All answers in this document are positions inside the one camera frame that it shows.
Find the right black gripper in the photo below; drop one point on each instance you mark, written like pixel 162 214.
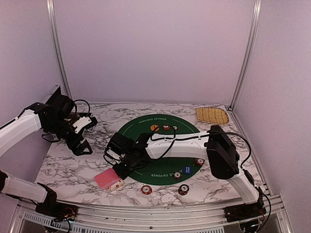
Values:
pixel 123 174

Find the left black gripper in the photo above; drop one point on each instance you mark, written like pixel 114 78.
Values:
pixel 77 150

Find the pink playing card deck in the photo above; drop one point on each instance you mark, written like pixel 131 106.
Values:
pixel 107 178

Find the orange big blind button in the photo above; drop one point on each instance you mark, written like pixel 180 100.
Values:
pixel 154 128

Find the red poker chips moved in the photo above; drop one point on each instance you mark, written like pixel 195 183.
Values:
pixel 166 127

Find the blue small blind button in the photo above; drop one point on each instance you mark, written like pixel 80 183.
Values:
pixel 187 170

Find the dark red poker chip stack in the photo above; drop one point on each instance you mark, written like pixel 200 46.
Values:
pixel 183 189

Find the red chips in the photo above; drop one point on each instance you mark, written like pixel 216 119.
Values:
pixel 199 161

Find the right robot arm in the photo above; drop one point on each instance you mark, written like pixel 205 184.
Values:
pixel 214 145

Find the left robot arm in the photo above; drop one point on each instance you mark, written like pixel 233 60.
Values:
pixel 57 116

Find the white red card box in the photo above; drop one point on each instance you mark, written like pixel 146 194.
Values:
pixel 116 185

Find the round green poker mat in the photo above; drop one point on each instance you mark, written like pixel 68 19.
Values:
pixel 161 172

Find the aluminium poker chip case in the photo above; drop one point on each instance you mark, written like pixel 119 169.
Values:
pixel 52 97

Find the woven bamboo tray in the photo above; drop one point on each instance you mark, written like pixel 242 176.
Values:
pixel 212 115

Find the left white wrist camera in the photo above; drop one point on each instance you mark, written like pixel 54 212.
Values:
pixel 84 123

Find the left aluminium frame post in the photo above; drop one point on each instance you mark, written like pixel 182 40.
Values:
pixel 57 47

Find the aluminium frame post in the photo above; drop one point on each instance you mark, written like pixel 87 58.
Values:
pixel 57 47
pixel 248 52

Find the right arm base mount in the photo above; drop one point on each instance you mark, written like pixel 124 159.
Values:
pixel 243 211

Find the front aluminium rail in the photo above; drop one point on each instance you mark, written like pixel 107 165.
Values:
pixel 202 218

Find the right aluminium frame post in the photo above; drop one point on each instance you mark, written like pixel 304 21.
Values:
pixel 248 52

